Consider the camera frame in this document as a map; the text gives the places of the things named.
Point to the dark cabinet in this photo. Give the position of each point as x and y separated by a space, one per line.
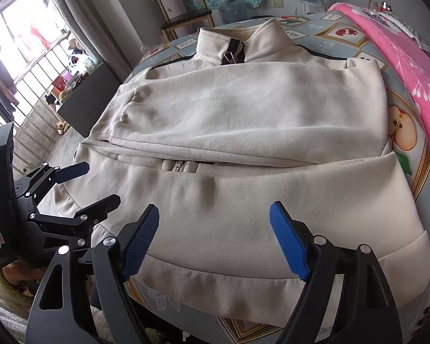
93 100

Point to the translucent blue plastic bag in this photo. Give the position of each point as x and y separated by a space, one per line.
234 10

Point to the red gift box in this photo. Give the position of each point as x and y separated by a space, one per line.
59 84

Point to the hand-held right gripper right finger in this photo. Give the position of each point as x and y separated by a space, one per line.
288 240

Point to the purple box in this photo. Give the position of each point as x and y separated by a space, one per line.
68 77

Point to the white plastic bag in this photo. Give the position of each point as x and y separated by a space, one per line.
77 62

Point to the red window decoration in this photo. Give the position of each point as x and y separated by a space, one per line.
46 36

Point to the tan hat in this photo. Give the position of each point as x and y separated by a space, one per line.
73 44

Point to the white wall socket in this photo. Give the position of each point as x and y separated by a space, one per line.
275 3

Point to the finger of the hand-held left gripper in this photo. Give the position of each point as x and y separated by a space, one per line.
71 172
100 206

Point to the grey curtain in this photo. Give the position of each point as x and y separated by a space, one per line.
82 14

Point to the barred window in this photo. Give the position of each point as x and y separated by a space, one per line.
32 61

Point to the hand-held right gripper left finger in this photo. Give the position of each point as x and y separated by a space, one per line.
141 240

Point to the pink blanket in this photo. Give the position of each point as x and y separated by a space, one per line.
415 79

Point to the wooden chair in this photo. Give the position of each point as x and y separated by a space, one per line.
186 18

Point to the hanging dark clothes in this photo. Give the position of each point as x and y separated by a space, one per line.
0 89

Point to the fruit print tablecloth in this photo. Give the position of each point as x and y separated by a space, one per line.
403 125

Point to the small glass jar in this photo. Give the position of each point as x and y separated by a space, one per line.
372 4

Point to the white water dispenser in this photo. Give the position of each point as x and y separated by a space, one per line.
311 8

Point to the cream zip jacket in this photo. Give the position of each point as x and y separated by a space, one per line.
236 114

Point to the pair of tan slippers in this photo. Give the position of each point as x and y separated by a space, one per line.
62 128

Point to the grey knit cloth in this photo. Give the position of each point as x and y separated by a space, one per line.
426 39

